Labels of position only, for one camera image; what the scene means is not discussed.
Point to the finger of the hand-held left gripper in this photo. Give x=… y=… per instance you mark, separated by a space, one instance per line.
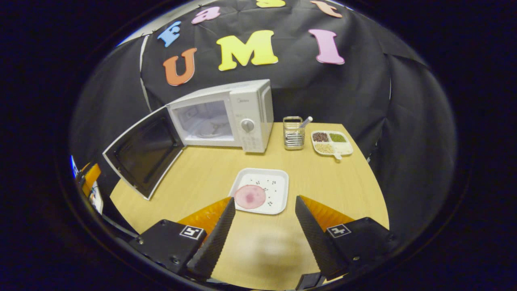
x=92 y=178

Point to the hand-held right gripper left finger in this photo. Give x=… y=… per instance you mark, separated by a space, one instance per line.
x=214 y=242

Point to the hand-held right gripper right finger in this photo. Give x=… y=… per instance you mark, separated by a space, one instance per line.
x=317 y=238

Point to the pink ham slice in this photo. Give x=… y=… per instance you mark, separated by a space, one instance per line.
x=249 y=197

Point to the white square plate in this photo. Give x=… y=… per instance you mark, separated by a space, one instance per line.
x=274 y=188

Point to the white microwave oven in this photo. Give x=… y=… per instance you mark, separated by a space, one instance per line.
x=254 y=109

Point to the divided white grain dish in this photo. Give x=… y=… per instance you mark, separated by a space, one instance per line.
x=332 y=143

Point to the black backdrop cloth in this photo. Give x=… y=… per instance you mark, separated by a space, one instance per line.
x=343 y=93

